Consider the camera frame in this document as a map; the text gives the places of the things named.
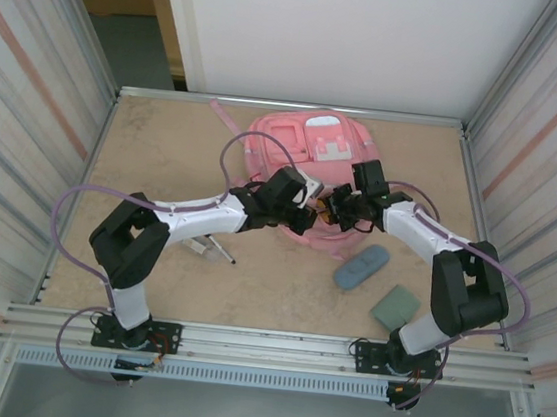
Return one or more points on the blue fabric pencil case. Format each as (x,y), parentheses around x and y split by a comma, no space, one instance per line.
(359,269)

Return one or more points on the black marker pen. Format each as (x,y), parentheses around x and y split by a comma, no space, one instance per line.
(225,254)

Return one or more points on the pink student backpack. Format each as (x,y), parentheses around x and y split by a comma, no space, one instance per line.
(287,134)

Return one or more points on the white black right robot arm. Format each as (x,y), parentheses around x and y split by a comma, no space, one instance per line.
(427,230)

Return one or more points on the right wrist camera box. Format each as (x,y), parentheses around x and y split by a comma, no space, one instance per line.
(370,178)

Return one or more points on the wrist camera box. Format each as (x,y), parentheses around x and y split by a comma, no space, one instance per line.
(370,178)
(286,184)

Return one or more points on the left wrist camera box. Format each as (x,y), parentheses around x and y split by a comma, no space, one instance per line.
(286,184)

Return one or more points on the wide aluminium table rail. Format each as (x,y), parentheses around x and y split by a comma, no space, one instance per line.
(268,340)

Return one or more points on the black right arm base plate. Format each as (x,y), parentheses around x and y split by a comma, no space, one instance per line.
(367,354)

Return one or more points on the narrow aluminium table rail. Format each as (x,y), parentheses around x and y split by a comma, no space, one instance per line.
(171,94)

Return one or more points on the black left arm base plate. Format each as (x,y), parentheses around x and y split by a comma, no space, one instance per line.
(169,332)

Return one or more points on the aluminium enclosure side panel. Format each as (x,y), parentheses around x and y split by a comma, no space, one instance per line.
(15,138)
(551,199)

